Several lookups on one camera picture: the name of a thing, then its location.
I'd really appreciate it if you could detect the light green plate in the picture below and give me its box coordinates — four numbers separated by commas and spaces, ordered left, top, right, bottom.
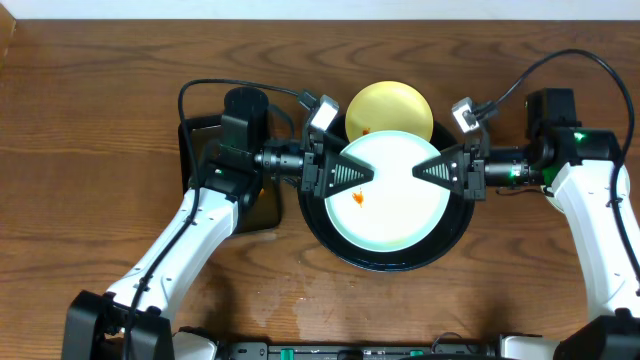
325, 130, 451, 253

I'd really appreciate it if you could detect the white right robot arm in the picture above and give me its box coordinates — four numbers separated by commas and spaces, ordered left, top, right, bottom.
412, 88, 639, 359

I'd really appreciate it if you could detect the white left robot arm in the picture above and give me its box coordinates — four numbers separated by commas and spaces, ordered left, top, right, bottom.
62, 80, 373, 359

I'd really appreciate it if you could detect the black round tray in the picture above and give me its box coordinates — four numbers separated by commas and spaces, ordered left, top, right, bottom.
298, 123, 474, 272

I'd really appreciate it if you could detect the black rectangular water tray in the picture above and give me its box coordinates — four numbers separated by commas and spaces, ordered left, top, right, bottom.
177, 115, 282, 234

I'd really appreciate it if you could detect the yellow plate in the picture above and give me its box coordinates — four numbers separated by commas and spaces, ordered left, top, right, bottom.
345, 81, 434, 142

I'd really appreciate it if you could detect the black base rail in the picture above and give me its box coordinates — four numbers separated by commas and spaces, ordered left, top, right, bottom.
215, 342, 499, 360

